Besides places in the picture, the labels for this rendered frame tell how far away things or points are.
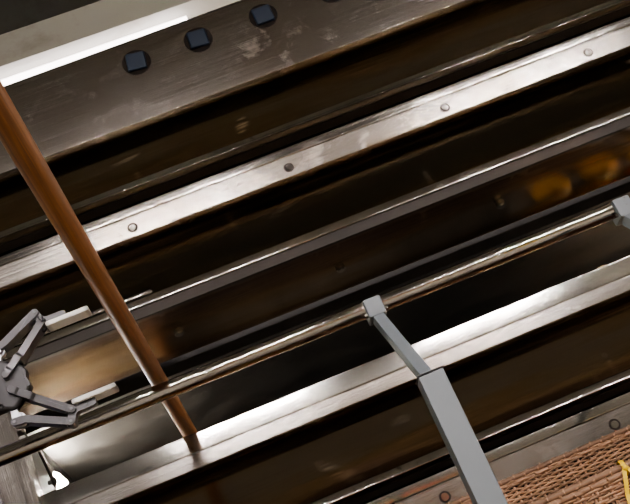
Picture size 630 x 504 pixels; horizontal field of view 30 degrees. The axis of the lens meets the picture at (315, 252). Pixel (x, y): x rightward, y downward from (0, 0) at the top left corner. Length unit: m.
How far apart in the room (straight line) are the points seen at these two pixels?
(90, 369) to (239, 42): 0.84
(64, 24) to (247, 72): 2.39
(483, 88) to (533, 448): 0.81
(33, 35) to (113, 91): 2.32
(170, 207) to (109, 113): 0.28
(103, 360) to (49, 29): 2.79
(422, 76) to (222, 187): 0.50
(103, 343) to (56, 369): 0.11
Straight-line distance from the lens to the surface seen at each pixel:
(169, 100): 2.70
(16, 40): 5.03
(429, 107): 2.65
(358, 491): 2.29
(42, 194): 1.37
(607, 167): 2.60
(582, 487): 1.86
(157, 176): 2.55
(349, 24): 2.77
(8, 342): 1.91
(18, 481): 2.44
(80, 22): 5.05
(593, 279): 2.51
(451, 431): 1.75
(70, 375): 2.42
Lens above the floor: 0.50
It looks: 22 degrees up
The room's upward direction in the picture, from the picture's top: 24 degrees counter-clockwise
